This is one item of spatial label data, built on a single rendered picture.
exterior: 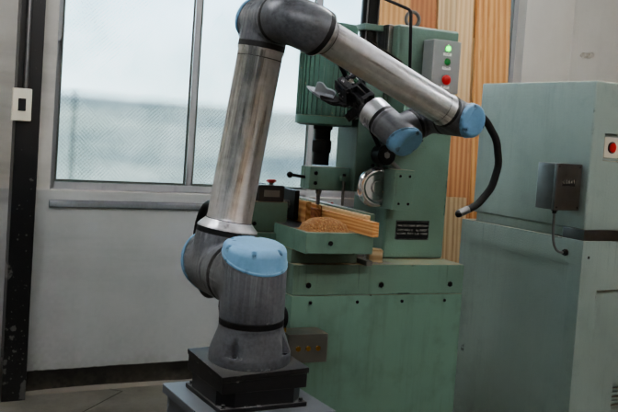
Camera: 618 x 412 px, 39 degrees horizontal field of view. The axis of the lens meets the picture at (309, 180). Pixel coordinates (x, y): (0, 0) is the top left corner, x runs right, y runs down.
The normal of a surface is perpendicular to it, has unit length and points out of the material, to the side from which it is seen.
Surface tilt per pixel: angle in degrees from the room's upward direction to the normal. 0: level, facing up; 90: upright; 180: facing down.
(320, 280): 90
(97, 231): 90
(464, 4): 87
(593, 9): 90
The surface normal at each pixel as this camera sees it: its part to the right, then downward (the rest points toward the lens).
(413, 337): 0.41, 0.07
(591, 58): -0.88, -0.04
